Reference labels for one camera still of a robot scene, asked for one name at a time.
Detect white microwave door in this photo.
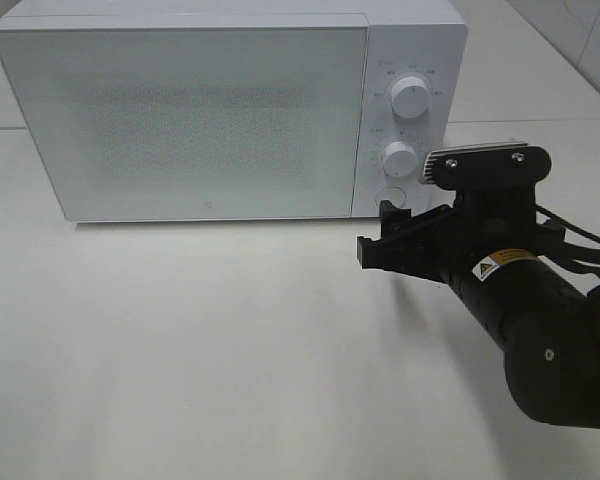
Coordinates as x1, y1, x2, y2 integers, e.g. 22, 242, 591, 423
0, 28, 366, 222

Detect white microwave oven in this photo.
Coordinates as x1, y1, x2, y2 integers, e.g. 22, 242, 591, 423
0, 1, 468, 223

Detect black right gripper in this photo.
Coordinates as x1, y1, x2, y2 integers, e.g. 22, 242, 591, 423
356, 184, 565, 283

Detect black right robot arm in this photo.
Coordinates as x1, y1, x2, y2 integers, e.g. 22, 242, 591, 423
357, 187, 600, 429

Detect white microwave knob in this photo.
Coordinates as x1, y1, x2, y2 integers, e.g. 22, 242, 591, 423
389, 74, 430, 119
381, 141, 419, 178

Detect round white door-release button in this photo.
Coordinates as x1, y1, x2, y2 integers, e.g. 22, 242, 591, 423
375, 186, 407, 209

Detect black camera cable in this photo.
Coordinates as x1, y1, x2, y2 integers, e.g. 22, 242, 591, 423
534, 199, 600, 286

